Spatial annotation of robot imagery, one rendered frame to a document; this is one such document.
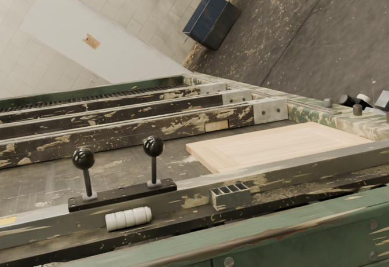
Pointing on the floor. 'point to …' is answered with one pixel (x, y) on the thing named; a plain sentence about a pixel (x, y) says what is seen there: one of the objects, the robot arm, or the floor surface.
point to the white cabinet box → (94, 39)
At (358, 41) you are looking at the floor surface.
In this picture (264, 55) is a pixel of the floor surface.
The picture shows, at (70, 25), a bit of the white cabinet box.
